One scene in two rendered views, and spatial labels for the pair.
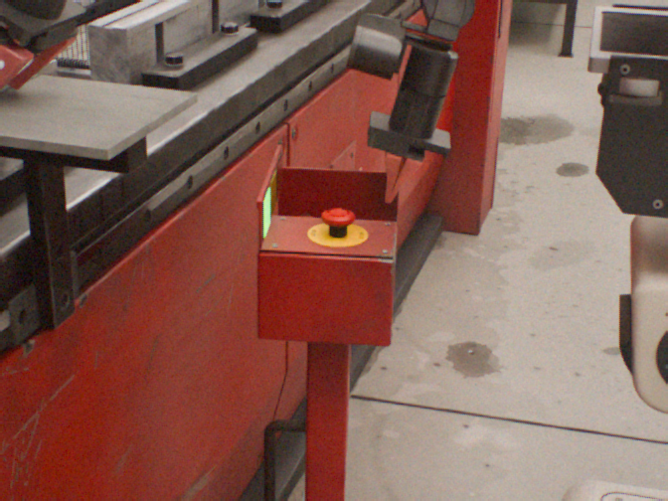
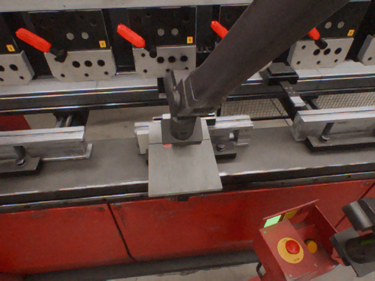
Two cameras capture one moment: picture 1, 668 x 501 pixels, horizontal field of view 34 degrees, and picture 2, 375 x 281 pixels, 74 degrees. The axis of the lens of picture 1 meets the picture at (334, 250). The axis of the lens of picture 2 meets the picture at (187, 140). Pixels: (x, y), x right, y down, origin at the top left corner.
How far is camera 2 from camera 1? 84 cm
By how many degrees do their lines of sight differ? 57
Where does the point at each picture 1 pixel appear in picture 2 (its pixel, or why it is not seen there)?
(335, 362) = not seen: hidden behind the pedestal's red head
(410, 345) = not seen: outside the picture
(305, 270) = (266, 248)
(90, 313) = (205, 199)
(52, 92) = (194, 151)
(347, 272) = (275, 265)
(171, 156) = (270, 175)
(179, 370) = (253, 219)
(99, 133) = (162, 184)
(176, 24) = (344, 124)
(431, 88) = (368, 253)
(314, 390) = not seen: hidden behind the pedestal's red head
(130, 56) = (303, 130)
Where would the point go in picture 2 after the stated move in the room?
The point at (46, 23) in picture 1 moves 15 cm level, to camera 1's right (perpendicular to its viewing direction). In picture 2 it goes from (174, 141) to (201, 188)
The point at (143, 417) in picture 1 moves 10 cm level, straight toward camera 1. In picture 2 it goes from (228, 223) to (209, 236)
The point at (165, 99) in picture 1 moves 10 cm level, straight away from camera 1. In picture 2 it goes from (207, 183) to (238, 166)
